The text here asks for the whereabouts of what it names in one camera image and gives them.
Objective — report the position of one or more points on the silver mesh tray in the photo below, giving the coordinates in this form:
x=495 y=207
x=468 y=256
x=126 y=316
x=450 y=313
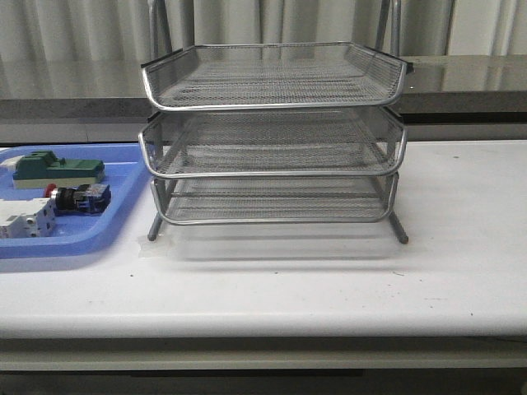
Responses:
x=225 y=77
x=229 y=201
x=342 y=141

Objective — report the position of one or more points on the red emergency stop push button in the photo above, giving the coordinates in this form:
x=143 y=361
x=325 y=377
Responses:
x=89 y=199

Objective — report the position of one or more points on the clear tape patch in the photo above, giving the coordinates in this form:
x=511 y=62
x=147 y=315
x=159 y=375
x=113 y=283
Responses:
x=159 y=247

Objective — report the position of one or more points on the blue plastic tray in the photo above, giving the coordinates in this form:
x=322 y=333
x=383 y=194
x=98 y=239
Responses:
x=77 y=234

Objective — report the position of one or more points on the green and cream relay module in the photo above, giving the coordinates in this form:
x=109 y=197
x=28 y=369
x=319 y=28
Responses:
x=41 y=168

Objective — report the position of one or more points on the white circuit breaker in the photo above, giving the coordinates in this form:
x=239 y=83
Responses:
x=27 y=218

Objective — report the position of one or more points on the grey stone counter ledge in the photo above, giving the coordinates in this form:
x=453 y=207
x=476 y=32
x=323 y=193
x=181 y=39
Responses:
x=461 y=84

